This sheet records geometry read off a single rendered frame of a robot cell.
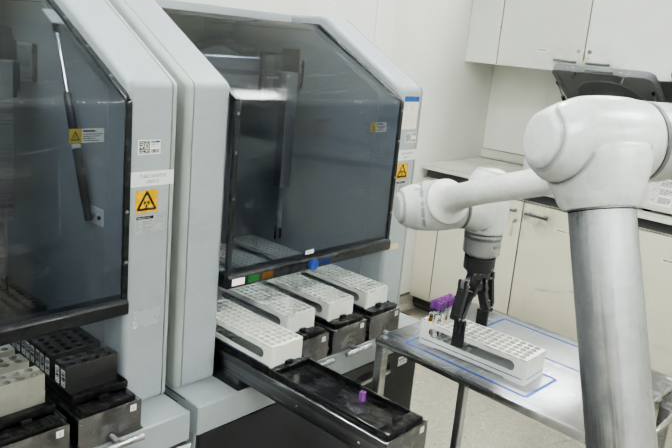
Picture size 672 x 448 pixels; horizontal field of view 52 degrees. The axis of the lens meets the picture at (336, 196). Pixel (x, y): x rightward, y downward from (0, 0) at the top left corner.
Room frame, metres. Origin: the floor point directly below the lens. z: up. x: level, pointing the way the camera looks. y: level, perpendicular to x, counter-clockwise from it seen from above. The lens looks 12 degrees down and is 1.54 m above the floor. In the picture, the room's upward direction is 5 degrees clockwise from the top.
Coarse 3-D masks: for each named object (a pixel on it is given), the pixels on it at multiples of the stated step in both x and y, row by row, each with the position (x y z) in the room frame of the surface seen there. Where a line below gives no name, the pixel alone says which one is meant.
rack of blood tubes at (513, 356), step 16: (448, 320) 1.67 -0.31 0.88; (448, 336) 1.65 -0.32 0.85; (464, 336) 1.57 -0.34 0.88; (480, 336) 1.59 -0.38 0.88; (496, 336) 1.59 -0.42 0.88; (448, 352) 1.60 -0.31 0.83; (464, 352) 1.57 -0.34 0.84; (480, 352) 1.62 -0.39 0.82; (496, 352) 1.51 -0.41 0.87; (512, 352) 1.50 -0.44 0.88; (528, 352) 1.52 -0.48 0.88; (544, 352) 1.53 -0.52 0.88; (496, 368) 1.51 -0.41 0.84; (512, 368) 1.54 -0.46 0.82; (528, 368) 1.47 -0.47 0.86
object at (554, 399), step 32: (512, 320) 1.87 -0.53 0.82; (384, 352) 1.65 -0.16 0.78; (416, 352) 1.59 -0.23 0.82; (576, 352) 1.68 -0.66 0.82; (384, 384) 1.67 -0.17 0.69; (480, 384) 1.45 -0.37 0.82; (512, 384) 1.47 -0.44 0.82; (544, 384) 1.48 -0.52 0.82; (576, 384) 1.50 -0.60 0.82; (544, 416) 1.34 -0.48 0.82; (576, 416) 1.35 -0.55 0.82
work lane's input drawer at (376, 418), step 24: (216, 360) 1.55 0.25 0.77; (240, 360) 1.49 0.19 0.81; (288, 360) 1.47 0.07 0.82; (312, 360) 1.50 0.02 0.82; (264, 384) 1.43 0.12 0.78; (288, 384) 1.40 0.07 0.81; (312, 384) 1.41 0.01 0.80; (336, 384) 1.42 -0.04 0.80; (360, 384) 1.41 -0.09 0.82; (288, 408) 1.38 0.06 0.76; (312, 408) 1.33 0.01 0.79; (336, 408) 1.30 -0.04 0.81; (360, 408) 1.33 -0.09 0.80; (384, 408) 1.34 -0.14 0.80; (336, 432) 1.28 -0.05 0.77; (360, 432) 1.24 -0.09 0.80; (384, 432) 1.22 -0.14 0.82; (408, 432) 1.25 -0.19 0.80
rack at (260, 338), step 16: (224, 304) 1.68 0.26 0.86; (224, 320) 1.58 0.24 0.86; (240, 320) 1.58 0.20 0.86; (256, 320) 1.59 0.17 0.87; (224, 336) 1.57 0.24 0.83; (240, 336) 1.52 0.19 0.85; (256, 336) 1.51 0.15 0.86; (272, 336) 1.51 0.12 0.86; (288, 336) 1.52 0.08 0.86; (256, 352) 1.53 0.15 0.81; (272, 352) 1.45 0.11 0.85; (288, 352) 1.48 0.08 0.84
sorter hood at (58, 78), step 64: (0, 0) 1.45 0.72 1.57; (0, 64) 1.25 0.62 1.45; (64, 64) 1.34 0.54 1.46; (0, 128) 1.15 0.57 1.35; (64, 128) 1.24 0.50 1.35; (128, 128) 1.33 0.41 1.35; (0, 192) 1.15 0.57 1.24; (64, 192) 1.24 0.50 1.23; (128, 192) 1.33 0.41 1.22; (0, 256) 1.15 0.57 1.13; (64, 256) 1.24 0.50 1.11; (128, 256) 1.33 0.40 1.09; (0, 320) 1.15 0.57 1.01; (64, 320) 1.23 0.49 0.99
